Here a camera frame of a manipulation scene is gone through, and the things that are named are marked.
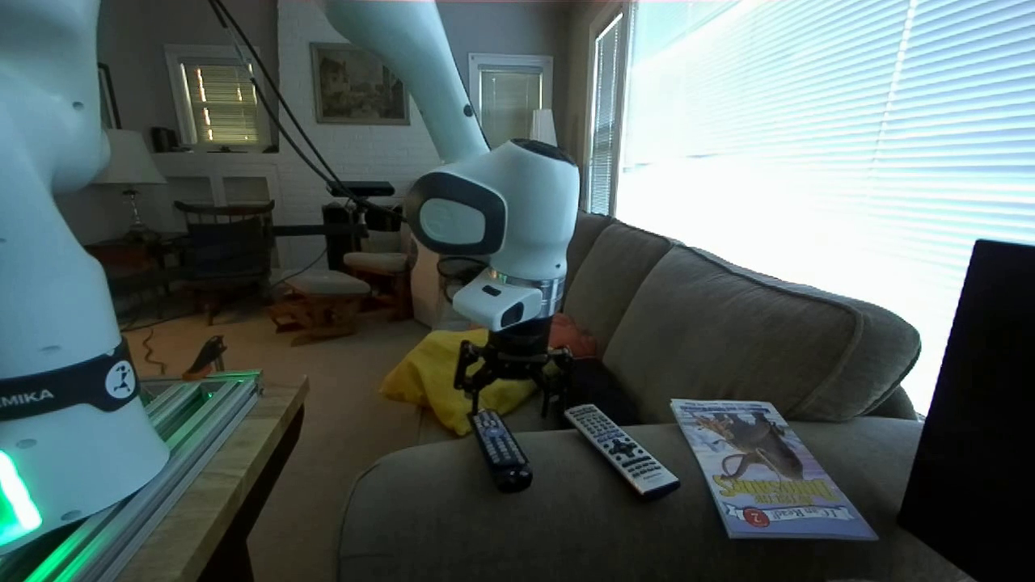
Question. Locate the tall narrow window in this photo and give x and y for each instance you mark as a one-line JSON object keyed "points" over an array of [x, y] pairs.
{"points": [[604, 118]]}

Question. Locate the grey fabric couch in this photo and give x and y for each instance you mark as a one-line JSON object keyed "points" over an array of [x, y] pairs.
{"points": [[699, 323]]}

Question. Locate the white remote control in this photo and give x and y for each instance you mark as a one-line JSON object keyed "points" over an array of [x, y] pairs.
{"points": [[623, 447]]}

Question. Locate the white framed window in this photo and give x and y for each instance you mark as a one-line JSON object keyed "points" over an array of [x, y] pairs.
{"points": [[519, 97]]}

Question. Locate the yellow cloth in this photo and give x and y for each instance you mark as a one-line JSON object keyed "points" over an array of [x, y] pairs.
{"points": [[425, 373]]}

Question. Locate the orange cushion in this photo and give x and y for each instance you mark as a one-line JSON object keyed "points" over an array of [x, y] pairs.
{"points": [[571, 339]]}

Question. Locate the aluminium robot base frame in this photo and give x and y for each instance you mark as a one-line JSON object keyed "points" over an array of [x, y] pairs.
{"points": [[196, 414]]}

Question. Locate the small dark sill object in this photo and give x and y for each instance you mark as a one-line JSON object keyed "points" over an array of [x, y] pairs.
{"points": [[161, 139]]}

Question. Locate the dinosaur picture book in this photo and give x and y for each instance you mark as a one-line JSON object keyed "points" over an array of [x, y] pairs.
{"points": [[769, 469]]}

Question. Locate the white floor lamp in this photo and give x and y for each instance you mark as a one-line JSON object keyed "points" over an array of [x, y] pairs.
{"points": [[543, 126]]}

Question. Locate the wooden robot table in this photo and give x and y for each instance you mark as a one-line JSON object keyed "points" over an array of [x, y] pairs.
{"points": [[248, 464]]}

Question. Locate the large white window blinds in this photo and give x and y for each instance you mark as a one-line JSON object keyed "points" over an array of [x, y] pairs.
{"points": [[842, 139]]}

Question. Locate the dark wooden chair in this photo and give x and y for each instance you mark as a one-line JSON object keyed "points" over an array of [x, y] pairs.
{"points": [[227, 246]]}

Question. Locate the small dark floor object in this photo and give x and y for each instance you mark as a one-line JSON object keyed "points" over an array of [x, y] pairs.
{"points": [[208, 355]]}

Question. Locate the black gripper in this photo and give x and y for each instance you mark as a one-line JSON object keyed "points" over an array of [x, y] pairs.
{"points": [[528, 347]]}

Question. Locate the black stand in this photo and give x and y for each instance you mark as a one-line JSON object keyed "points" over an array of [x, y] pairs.
{"points": [[344, 220]]}

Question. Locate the black lampshade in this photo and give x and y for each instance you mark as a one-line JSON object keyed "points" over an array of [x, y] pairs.
{"points": [[980, 408]]}

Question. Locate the small window with blinds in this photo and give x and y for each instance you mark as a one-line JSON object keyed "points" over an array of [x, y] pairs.
{"points": [[222, 101]]}

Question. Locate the beige armchair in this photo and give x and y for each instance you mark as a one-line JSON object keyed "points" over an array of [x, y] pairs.
{"points": [[390, 262]]}

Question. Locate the white cushioned wooden footstool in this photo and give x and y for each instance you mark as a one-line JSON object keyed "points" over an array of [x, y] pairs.
{"points": [[325, 281]]}

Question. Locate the black remote control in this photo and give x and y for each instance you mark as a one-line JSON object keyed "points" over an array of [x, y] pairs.
{"points": [[501, 447]]}

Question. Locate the framed wall picture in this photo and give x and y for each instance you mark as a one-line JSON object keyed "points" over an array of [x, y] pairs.
{"points": [[359, 85]]}

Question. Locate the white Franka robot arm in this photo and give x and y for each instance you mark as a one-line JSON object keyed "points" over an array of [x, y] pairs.
{"points": [[51, 323]]}

